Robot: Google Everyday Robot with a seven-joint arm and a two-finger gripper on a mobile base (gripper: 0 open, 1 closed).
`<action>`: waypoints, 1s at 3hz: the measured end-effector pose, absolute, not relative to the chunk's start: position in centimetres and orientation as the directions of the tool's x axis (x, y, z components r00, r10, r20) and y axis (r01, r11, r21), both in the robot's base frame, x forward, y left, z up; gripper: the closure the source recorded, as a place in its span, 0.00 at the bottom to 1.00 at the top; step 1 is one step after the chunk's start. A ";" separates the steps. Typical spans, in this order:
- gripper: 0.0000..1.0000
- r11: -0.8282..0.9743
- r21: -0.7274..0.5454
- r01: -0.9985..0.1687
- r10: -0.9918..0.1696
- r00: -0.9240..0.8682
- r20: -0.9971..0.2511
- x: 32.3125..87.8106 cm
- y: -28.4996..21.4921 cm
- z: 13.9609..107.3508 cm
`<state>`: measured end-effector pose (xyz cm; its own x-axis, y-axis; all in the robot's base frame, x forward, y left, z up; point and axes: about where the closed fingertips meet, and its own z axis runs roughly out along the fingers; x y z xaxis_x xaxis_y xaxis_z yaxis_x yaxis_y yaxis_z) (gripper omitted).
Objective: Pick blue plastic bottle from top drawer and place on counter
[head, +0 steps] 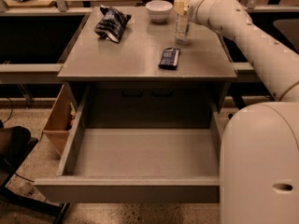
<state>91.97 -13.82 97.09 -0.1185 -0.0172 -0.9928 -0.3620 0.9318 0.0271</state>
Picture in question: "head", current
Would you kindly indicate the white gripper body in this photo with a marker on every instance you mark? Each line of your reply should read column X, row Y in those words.
column 192, row 7

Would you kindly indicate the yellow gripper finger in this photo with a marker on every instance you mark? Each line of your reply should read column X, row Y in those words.
column 181, row 7

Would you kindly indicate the clear plastic water bottle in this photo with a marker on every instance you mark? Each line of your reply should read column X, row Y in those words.
column 182, row 28

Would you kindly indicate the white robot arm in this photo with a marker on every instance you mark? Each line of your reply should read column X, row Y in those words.
column 259, row 163

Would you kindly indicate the grey cabinet counter unit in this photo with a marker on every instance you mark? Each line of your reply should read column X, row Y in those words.
column 198, row 84

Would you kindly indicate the open grey top drawer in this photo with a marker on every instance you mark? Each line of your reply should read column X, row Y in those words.
column 136, row 165

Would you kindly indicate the white ceramic bowl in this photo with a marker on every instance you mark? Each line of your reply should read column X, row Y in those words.
column 158, row 10

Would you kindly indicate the dark blue chip bag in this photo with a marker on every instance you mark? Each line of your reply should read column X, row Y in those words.
column 112, row 25

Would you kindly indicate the brown cardboard box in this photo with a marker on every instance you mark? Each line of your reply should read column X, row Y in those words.
column 61, row 119

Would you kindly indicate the black lower drawer handle right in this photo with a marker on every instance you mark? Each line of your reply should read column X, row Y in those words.
column 162, row 93

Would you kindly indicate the black drawer handle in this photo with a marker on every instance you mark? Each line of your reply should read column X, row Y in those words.
column 131, row 93
column 162, row 93

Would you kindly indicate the black lower drawer handle left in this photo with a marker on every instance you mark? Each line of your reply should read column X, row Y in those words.
column 131, row 93

